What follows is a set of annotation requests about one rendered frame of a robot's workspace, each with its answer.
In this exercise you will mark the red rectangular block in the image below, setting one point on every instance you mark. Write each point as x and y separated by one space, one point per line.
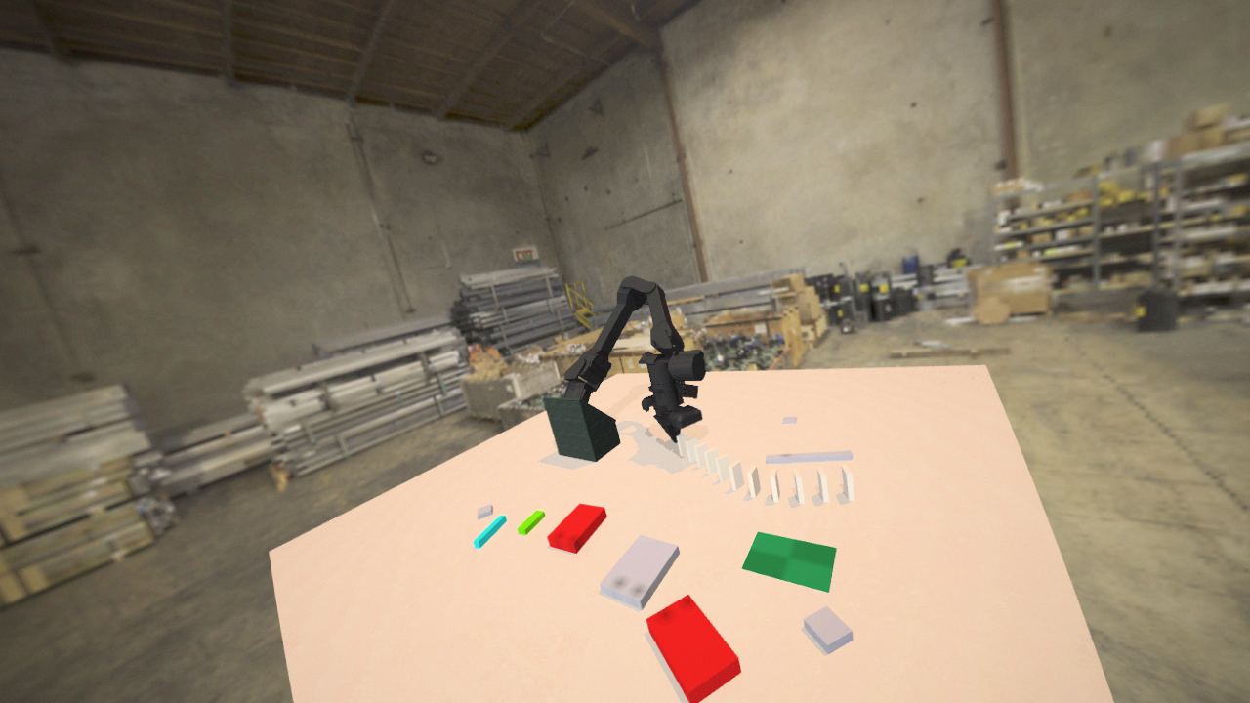
575 531
696 653

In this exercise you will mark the green flat mat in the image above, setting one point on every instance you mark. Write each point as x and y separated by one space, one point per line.
792 560

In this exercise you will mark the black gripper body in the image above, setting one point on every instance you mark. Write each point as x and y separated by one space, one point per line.
665 401

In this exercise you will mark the lime green rectangular block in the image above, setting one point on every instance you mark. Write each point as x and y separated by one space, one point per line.
531 522

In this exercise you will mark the cyan rectangular bar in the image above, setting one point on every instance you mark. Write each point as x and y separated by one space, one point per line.
489 531

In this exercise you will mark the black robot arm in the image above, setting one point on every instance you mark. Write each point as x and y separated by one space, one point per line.
672 364

